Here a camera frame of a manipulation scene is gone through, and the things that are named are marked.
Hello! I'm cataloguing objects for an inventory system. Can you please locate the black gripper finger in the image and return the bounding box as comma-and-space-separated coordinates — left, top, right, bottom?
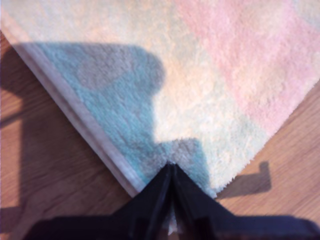
173, 163, 236, 240
112, 163, 174, 240

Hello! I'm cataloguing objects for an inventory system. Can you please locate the pastel checked fluffy tea towel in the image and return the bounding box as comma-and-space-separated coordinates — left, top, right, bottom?
0, 0, 320, 236

